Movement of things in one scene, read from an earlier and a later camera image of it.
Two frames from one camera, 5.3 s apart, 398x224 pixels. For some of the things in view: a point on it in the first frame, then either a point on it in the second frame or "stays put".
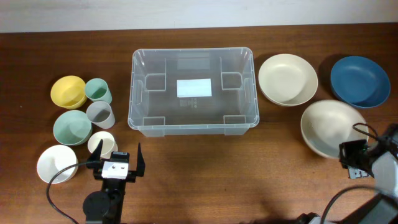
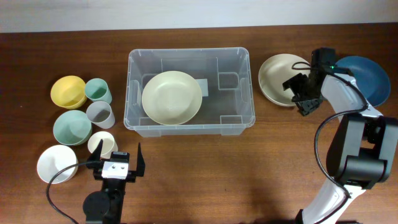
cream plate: (288, 79) stays put
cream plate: (326, 124) -> (171, 98)
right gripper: (345, 149) -> (304, 107)
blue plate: (360, 81) stays put
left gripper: (140, 168) stays put
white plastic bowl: (53, 158) stays put
